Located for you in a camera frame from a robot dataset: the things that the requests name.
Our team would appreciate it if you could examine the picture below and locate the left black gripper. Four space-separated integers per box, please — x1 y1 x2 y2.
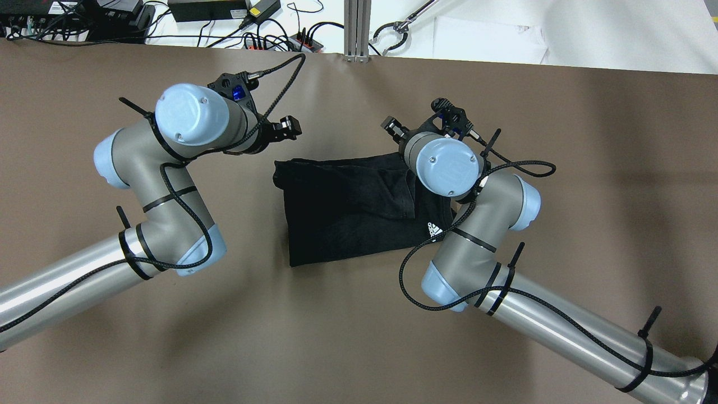
247 115 302 154

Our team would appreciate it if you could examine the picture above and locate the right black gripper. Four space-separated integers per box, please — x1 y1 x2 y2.
381 116 427 154

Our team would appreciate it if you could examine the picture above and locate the black printed t-shirt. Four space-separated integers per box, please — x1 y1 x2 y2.
273 153 455 268

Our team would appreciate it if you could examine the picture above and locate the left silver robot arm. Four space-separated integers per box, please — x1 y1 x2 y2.
2 77 302 351

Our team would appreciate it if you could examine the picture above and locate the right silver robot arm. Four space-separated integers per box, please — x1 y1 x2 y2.
434 112 716 403

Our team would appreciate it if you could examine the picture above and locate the black power strip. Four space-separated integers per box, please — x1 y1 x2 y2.
240 33 325 53

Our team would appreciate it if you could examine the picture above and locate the grey metal tool on desk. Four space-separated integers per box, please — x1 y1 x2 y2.
369 1 439 56

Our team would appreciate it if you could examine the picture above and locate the black power adapter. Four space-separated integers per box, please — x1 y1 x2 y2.
167 1 280 22

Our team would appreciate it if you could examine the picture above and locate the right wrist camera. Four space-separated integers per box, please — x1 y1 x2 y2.
430 98 474 141

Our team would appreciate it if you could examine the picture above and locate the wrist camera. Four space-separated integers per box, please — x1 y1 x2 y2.
207 72 259 114
430 98 474 141

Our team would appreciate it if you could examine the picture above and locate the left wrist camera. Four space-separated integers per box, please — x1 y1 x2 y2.
207 72 259 114

